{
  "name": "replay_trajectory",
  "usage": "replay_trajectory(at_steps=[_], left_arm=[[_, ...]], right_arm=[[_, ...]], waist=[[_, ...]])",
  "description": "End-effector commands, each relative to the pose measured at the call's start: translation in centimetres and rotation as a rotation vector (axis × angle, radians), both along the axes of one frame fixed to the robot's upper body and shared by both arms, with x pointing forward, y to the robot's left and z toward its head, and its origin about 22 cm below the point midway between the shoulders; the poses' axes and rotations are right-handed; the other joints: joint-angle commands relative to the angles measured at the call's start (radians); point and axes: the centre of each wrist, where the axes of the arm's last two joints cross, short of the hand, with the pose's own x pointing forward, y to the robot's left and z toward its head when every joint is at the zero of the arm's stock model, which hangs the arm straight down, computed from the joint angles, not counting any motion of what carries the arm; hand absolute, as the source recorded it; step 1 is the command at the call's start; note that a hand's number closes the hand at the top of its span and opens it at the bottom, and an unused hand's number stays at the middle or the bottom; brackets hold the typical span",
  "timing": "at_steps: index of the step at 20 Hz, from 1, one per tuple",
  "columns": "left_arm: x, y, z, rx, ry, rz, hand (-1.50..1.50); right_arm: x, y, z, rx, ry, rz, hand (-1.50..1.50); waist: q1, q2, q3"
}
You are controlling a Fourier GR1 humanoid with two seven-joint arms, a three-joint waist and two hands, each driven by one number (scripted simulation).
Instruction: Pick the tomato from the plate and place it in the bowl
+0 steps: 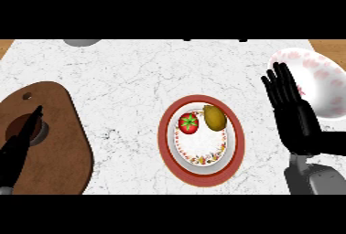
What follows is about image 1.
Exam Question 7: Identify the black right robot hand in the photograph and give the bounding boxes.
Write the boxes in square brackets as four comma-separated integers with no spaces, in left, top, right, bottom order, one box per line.
[259,61,346,157]

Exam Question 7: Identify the white bowl with pink pattern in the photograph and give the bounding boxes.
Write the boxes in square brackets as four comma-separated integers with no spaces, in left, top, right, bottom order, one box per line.
[266,47,346,122]

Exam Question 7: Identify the white plate with floral rim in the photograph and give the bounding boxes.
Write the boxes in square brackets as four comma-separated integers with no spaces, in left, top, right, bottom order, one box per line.
[166,103,237,176]

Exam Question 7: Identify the red tomato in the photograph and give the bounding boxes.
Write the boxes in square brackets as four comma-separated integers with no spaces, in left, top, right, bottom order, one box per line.
[177,112,200,134]

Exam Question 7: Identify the red round placemat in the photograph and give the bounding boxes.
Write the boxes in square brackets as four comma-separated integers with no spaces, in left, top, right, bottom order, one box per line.
[157,93,245,188]

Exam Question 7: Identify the yellow-brown potato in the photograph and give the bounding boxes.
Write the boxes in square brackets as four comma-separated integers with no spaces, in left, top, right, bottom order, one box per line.
[201,104,228,133]

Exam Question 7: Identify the brown wooden cutting board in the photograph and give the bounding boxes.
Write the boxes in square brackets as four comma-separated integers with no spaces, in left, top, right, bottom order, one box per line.
[0,80,96,196]

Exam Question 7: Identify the grey rounded object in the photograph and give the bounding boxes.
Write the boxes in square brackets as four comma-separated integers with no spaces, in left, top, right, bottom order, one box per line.
[62,39,102,48]

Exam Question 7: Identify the brown cupcake in grey wrapper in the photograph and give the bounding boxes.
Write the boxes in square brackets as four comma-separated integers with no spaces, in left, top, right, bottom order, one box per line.
[4,113,50,144]

